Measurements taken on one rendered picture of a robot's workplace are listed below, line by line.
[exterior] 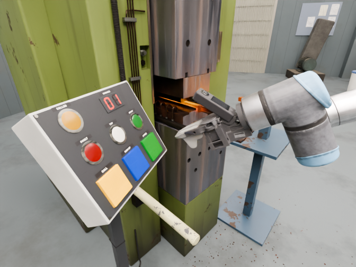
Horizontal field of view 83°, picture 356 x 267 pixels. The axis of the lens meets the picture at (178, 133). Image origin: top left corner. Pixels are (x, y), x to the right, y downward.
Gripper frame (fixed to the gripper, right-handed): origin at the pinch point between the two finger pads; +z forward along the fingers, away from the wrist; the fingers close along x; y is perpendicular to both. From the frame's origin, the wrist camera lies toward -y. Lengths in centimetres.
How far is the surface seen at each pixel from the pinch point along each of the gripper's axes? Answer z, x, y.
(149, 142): 10.3, -0.7, -0.9
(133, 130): 11.1, -3.7, -7.0
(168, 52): 3.5, 32.5, -25.2
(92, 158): 10.7, -21.1, -7.7
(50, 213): 159, 27, 32
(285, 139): -22, 83, 53
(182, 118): 14.0, 35.5, 3.7
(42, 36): 55, 27, -61
